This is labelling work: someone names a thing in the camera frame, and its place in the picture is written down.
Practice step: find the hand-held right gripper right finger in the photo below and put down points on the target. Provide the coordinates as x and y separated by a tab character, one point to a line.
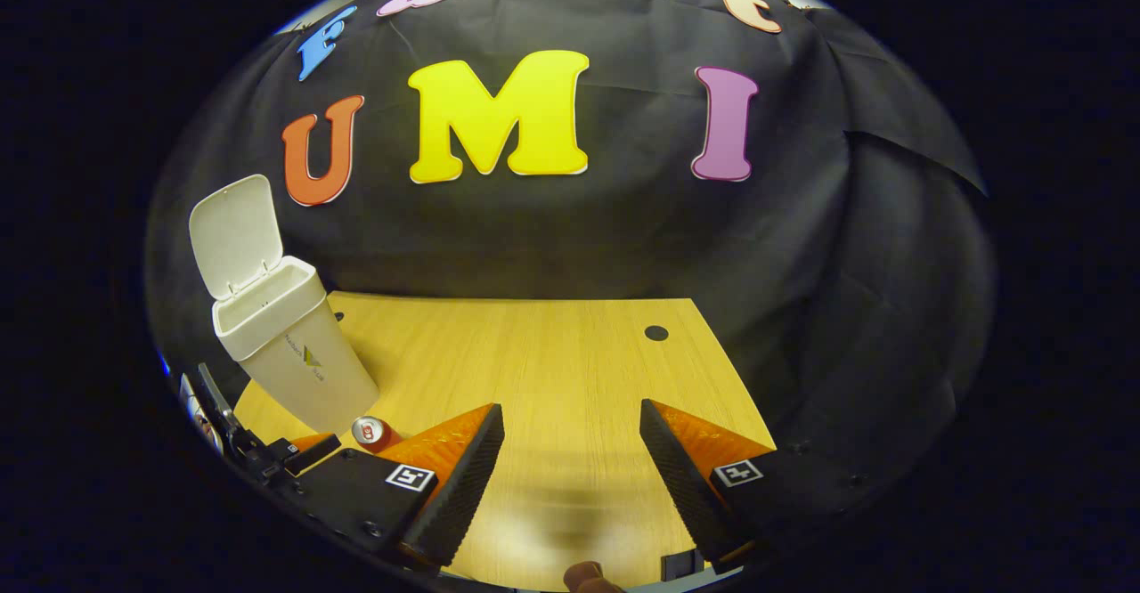
681	495

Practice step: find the phone with lit screen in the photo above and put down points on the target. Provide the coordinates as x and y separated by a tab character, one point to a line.
198	406

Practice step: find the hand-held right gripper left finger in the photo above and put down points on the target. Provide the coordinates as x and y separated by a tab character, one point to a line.
463	495

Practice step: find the white desktop garbage bin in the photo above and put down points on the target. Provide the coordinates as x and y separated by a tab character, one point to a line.
303	379

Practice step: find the red pop can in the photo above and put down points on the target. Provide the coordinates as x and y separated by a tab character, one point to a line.
372	433

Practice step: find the wooden desktop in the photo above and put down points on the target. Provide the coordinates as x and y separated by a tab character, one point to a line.
534	353

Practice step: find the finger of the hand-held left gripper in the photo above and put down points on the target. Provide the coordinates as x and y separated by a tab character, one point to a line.
313	456

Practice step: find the black backdrop cloth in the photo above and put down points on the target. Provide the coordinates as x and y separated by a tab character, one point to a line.
579	237

